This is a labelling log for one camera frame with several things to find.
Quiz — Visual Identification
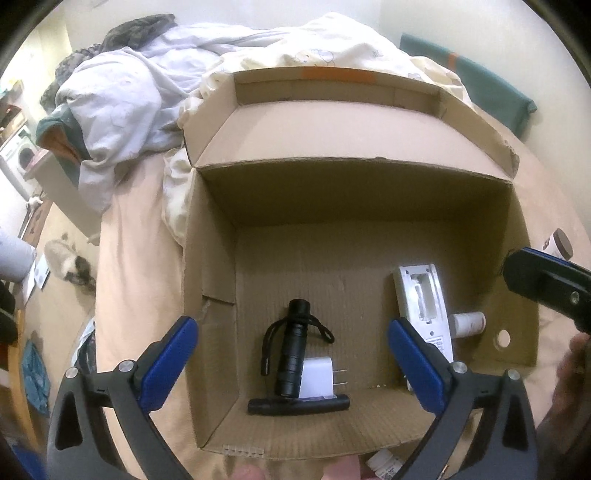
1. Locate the light blue duvet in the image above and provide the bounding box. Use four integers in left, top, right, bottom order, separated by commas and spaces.
55, 23, 259, 213

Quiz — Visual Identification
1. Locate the white jar with brown lid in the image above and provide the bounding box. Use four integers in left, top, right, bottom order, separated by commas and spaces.
542, 228, 574, 261

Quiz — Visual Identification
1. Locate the black rubbish bag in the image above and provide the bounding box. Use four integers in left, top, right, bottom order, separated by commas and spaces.
74, 316, 100, 384

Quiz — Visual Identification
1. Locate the black pen-shaped stick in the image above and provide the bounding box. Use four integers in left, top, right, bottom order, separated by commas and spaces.
248, 394, 350, 416

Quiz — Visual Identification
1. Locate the cardboard box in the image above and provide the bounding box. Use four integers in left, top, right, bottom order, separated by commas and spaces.
182, 67, 541, 462

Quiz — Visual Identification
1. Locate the teal cloth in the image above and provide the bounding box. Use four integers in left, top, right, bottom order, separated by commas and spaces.
21, 339, 51, 416

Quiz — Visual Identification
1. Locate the white remote control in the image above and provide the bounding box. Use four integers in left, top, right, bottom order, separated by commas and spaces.
392, 262, 455, 391

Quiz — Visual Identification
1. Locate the white charger plug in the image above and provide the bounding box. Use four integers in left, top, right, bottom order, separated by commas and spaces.
298, 356, 349, 400

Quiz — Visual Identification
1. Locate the dark patterned blanket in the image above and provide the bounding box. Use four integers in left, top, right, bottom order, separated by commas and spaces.
39, 14, 178, 107

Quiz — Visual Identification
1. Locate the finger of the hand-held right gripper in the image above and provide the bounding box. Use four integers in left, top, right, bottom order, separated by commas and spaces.
502, 248, 591, 333

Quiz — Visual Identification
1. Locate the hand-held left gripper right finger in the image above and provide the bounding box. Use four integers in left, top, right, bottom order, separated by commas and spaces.
387, 318, 539, 480

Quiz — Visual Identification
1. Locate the tabby and white cat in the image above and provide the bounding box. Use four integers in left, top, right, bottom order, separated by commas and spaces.
44, 237, 98, 294

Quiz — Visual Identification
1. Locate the cream printed duvet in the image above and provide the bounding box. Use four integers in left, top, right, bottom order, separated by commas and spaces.
161, 13, 476, 250

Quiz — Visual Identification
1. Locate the white washing machine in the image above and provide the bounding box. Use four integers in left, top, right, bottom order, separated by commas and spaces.
0, 127, 38, 199

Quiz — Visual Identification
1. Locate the teal headboard cushion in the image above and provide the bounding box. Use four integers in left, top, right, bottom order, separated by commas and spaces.
399, 32, 539, 139

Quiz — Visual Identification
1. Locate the white pill bottle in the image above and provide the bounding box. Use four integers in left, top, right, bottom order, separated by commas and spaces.
367, 450, 416, 480
451, 311, 487, 339

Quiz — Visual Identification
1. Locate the teal and orange pillow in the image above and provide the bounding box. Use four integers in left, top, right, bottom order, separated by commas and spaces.
37, 104, 93, 162

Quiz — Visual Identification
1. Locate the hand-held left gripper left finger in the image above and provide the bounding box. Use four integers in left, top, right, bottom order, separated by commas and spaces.
46, 316, 199, 480

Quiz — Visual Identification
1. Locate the white bedside cabinet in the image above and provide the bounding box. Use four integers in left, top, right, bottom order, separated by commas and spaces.
23, 150, 100, 241

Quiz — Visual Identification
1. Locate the black flashlight with strap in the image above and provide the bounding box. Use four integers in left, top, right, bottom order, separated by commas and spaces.
261, 299, 335, 398

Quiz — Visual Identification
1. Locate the light grey cloth bundle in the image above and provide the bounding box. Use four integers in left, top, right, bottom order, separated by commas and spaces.
0, 231, 38, 280

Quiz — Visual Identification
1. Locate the person's right hand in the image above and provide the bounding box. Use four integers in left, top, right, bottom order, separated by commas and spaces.
540, 333, 591, 462

